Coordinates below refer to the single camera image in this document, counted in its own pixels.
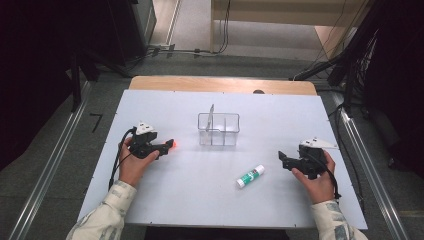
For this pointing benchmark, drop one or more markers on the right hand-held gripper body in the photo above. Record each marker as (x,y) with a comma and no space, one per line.
(311,161)

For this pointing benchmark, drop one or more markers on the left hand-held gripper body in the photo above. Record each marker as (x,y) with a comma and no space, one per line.
(144,143)

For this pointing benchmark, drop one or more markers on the green and white glue stick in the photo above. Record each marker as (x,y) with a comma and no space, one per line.
(250,176)

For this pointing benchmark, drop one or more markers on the silver pen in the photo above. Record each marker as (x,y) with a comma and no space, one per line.
(210,116)

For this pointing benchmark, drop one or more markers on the clear plastic organizer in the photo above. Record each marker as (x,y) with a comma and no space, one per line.
(230,135)

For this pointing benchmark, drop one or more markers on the person's left hand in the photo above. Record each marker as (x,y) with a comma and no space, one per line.
(133,168)

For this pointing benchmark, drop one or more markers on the person's right hand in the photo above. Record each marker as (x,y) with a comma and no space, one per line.
(320,190)

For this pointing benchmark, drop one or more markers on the small dark round object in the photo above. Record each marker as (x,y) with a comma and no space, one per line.
(258,91)

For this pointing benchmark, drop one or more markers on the black stand leg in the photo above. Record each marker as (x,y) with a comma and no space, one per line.
(76,86)

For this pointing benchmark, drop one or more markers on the black cabinet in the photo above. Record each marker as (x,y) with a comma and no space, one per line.
(133,26)

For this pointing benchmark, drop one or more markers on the black equipment rack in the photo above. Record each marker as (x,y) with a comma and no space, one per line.
(393,66)

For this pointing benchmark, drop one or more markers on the light wooden furniture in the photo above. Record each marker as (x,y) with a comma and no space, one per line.
(266,11)

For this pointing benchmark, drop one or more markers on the aluminium rail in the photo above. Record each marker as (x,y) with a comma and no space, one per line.
(50,166)
(370,176)

